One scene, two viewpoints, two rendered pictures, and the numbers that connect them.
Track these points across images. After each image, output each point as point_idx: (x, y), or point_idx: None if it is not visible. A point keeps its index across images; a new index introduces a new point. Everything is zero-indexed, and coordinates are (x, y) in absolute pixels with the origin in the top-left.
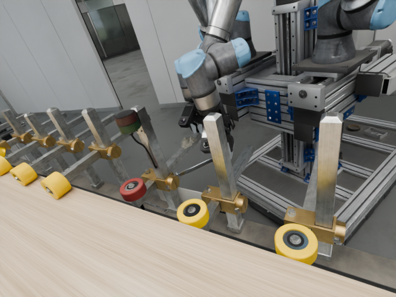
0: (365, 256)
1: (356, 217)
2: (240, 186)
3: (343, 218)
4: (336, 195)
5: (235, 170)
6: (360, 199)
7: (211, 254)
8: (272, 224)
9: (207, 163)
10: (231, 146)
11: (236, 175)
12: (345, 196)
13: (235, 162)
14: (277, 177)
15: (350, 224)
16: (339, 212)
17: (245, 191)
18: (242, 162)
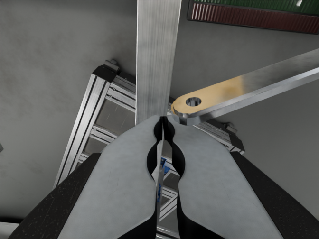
0: None
1: (80, 106)
2: (215, 134)
3: (90, 103)
4: (103, 131)
5: (146, 92)
6: (81, 128)
7: None
8: (173, 94)
9: (283, 62)
10: (53, 198)
11: (136, 68)
12: (95, 130)
13: (162, 133)
14: (169, 151)
15: (83, 97)
16: (96, 110)
17: (207, 128)
18: None
